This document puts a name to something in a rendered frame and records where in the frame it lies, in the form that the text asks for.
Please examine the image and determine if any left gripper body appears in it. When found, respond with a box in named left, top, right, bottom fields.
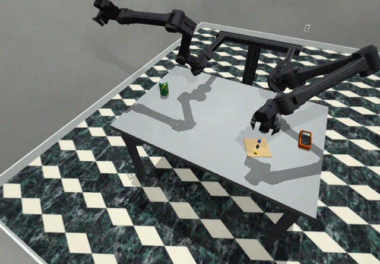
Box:
left=251, top=114, right=281, bottom=131

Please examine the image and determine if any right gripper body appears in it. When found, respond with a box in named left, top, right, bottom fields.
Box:
left=96, top=10, right=109, bottom=24

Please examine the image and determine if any tan mat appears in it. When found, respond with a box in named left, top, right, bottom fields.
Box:
left=243, top=138, right=272, bottom=157

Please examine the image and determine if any orange multimeter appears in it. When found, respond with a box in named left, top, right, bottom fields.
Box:
left=298, top=130, right=312, bottom=150

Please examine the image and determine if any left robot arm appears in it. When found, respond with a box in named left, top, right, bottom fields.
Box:
left=254, top=45, right=380, bottom=133

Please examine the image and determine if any green and yellow drink can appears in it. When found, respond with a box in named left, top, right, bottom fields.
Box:
left=159, top=79, right=169, bottom=96

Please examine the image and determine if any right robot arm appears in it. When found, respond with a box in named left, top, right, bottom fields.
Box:
left=94, top=0, right=204, bottom=72

